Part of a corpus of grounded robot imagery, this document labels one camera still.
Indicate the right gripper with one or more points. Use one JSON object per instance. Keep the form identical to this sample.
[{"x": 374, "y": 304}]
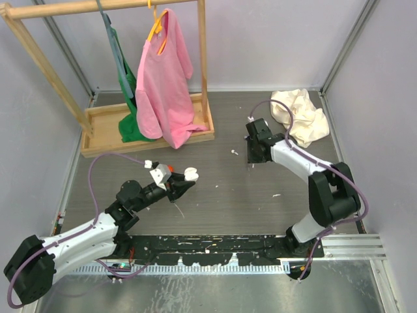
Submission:
[{"x": 251, "y": 158}]

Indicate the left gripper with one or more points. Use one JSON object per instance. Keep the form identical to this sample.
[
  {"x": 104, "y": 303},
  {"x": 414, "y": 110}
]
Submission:
[{"x": 176, "y": 185}]

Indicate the white charging case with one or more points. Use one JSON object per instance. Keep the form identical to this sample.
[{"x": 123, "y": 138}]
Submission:
[{"x": 191, "y": 174}]

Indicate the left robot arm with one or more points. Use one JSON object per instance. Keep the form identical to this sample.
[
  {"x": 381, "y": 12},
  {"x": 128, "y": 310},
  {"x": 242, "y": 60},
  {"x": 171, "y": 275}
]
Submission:
[{"x": 39, "y": 263}]

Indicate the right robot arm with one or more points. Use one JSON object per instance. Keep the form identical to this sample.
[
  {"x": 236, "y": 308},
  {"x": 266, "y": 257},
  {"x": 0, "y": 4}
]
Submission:
[{"x": 331, "y": 196}]

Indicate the cream crumpled cloth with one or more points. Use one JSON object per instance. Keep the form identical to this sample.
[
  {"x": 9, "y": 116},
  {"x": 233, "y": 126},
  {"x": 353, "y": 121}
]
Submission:
[{"x": 309, "y": 123}]

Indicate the green shirt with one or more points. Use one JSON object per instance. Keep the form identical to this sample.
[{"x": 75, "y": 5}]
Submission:
[{"x": 128, "y": 126}]

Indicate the pink shirt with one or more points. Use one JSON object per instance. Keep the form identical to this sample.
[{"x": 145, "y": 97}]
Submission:
[{"x": 164, "y": 105}]

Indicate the wooden clothes rack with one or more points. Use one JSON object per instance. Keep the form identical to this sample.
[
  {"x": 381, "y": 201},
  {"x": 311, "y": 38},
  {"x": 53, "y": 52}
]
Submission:
[{"x": 100, "y": 125}]

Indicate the grey-blue hanger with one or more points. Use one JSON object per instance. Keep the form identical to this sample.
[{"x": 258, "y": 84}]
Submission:
[{"x": 117, "y": 52}]

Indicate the yellow hanger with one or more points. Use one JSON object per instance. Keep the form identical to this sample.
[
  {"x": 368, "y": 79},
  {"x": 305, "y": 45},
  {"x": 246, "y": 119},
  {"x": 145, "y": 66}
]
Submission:
[{"x": 157, "y": 26}]

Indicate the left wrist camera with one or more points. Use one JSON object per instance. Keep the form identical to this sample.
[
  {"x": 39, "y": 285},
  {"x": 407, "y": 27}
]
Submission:
[{"x": 161, "y": 175}]

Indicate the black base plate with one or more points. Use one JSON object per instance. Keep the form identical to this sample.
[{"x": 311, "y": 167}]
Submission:
[{"x": 209, "y": 250}]

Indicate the slotted cable duct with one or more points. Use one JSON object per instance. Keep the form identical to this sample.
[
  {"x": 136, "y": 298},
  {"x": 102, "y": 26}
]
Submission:
[{"x": 232, "y": 268}]

